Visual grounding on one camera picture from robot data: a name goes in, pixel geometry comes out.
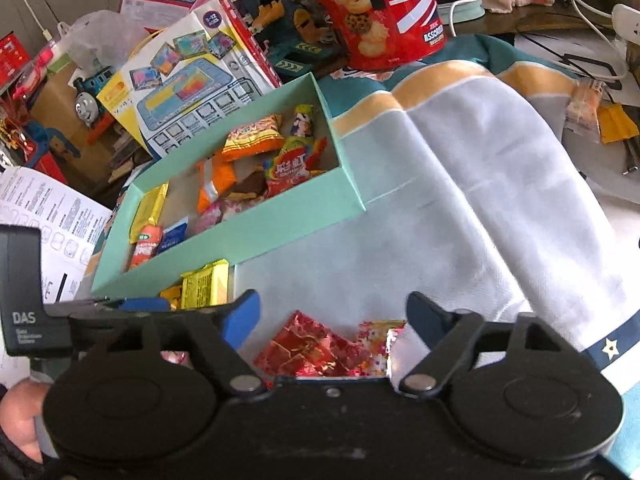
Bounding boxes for yellow wafer packet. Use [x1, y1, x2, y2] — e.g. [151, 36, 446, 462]
[130, 183, 170, 245]

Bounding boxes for brown cardboard box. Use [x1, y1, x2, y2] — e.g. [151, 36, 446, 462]
[30, 60, 123, 181]

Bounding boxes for white instruction sheet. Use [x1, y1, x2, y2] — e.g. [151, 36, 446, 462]
[0, 166, 115, 306]

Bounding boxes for yellow blue toy tablet box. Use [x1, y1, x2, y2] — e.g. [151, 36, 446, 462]
[97, 0, 283, 161]

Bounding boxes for yellow green biscuit packet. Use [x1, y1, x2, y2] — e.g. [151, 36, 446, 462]
[180, 259, 230, 310]

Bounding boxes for pink snack packet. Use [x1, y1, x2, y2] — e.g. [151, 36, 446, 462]
[192, 199, 238, 235]

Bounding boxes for blue toy train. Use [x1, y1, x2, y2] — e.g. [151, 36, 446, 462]
[74, 67, 123, 132]

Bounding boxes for blue white cracker packet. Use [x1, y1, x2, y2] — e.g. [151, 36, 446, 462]
[159, 217, 190, 254]

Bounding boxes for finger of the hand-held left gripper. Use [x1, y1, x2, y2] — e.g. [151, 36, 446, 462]
[69, 296, 222, 319]

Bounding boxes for small yellow cartoon packet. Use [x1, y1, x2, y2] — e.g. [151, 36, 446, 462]
[290, 104, 317, 140]

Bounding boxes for black cable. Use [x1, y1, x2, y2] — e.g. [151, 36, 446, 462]
[520, 35, 632, 92]

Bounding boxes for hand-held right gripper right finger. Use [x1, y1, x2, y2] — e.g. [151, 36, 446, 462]
[397, 291, 587, 399]

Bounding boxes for red rainbow candy packet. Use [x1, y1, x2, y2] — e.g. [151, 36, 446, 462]
[263, 137, 328, 197]

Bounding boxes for red biscuit tin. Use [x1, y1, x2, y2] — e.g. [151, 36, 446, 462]
[300, 0, 447, 71]

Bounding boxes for long orange snack packet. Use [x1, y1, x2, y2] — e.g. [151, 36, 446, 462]
[196, 152, 237, 213]

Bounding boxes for red box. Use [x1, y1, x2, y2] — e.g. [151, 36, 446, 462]
[0, 32, 32, 89]

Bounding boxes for printed blanket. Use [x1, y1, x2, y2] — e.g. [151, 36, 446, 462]
[230, 34, 640, 480]

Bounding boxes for tall orange snack packet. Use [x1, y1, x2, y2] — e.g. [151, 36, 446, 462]
[129, 225, 165, 272]

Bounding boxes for red foil candy packet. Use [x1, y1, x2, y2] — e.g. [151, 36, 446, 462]
[254, 310, 372, 379]

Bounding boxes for person's left hand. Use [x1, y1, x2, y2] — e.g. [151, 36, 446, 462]
[0, 381, 52, 463]

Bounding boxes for pink cardboard box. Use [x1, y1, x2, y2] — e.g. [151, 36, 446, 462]
[120, 0, 199, 32]

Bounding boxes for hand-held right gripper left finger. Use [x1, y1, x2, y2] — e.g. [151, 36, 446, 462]
[75, 290, 267, 397]

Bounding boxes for striped orange snack packet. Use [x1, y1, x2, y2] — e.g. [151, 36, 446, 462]
[221, 115, 284, 162]

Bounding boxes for pink white leaf packet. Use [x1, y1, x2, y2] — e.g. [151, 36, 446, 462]
[357, 321, 407, 379]

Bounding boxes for blue yellow block toy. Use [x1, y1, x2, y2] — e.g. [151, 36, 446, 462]
[235, 0, 352, 79]

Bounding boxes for small clear plastic bag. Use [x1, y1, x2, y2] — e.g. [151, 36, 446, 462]
[565, 80, 604, 137]

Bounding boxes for brown gold snack packet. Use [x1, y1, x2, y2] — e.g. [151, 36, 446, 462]
[227, 170, 268, 202]

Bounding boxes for white plastic bag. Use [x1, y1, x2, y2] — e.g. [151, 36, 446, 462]
[57, 10, 147, 69]

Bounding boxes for white power strip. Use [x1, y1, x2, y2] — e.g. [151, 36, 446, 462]
[612, 4, 640, 44]

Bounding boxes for mint green cardboard box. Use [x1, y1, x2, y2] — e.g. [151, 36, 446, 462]
[91, 72, 368, 297]

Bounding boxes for flat yellow packet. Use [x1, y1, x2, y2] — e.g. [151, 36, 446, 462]
[599, 104, 640, 145]

